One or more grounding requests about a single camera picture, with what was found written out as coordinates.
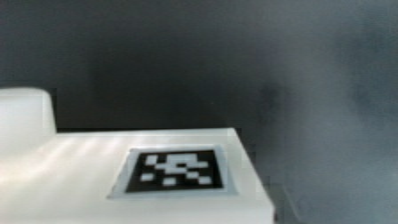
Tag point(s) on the white front drawer box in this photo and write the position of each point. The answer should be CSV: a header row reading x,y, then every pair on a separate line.
x,y
127,177

